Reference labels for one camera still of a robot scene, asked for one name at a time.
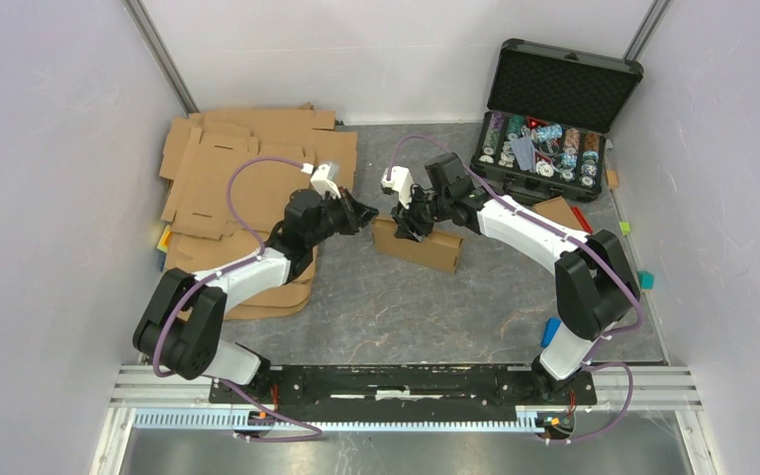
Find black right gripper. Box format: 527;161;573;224
391;182;451;244

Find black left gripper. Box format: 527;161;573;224
307;187;378;248

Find brown cardboard box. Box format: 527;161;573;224
372;216;463;274
532;197;583;232

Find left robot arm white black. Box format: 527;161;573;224
133;188;379;404

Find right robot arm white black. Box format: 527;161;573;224
381;152;644;404

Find stack of flat cardboard sheets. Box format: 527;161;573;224
157;102;359;322

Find black poker chip case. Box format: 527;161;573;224
470;39;644;204

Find blue block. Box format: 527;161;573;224
540;318;561;348

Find red flat block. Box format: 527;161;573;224
570;206;594;235

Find colourful blocks under cardboard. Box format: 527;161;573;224
156;225;172;271

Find small wooden block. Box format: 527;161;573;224
606;169;619;190

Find teal cube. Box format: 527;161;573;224
637;270;655;291

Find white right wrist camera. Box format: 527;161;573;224
381;165;414;209

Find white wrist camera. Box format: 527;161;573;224
301;162;341;199
381;165;414;209

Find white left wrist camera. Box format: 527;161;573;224
301;162;341;199

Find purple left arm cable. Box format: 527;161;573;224
151;155;324;443

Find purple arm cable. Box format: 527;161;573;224
386;134;645;445
151;155;324;443

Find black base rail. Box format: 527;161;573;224
243;364;598;423

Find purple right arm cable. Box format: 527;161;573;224
386;134;645;445

